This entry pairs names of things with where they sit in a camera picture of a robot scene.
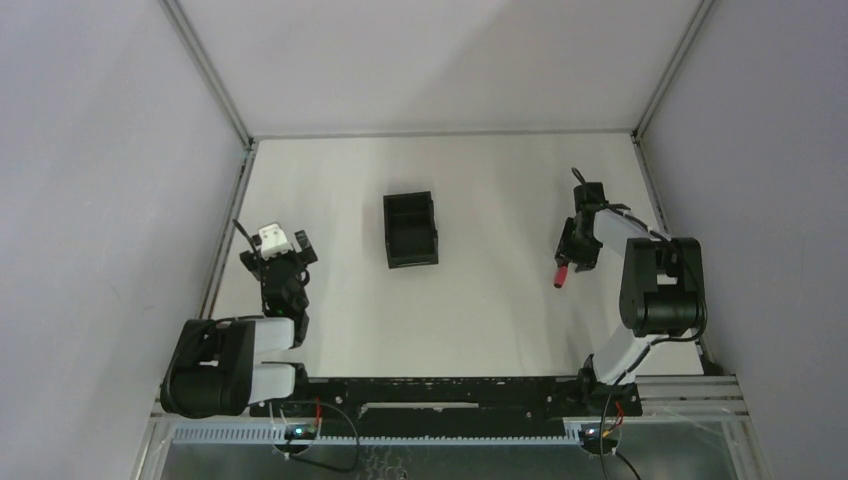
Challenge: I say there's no red handled screwdriver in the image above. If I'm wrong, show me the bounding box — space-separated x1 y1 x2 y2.
553 263 569 289

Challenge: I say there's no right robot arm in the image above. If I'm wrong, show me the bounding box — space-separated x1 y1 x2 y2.
553 168 708 416

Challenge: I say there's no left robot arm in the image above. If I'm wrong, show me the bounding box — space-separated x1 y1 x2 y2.
159 223 318 419

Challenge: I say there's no black plastic bin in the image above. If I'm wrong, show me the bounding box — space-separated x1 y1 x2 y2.
383 191 439 269

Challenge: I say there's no left green circuit board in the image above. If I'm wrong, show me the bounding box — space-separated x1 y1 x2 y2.
284 425 318 442

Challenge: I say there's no green circuit board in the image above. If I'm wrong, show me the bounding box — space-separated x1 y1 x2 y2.
284 425 318 442
578 428 619 456

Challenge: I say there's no right green circuit board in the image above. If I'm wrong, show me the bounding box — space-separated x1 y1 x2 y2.
578 428 619 456

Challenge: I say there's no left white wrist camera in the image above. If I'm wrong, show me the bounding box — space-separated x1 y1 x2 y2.
257 222 294 260

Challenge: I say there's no aluminium frame profile right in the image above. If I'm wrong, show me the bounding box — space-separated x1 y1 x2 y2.
637 375 749 421

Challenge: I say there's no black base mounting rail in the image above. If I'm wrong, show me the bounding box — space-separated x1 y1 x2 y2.
281 376 643 417

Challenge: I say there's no white slotted cable duct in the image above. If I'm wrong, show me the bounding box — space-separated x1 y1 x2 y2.
170 423 584 446

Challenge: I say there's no left black loop cable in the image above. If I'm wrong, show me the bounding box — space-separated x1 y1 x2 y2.
281 400 362 475

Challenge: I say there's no right black base cable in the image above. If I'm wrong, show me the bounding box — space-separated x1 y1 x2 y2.
596 397 643 480

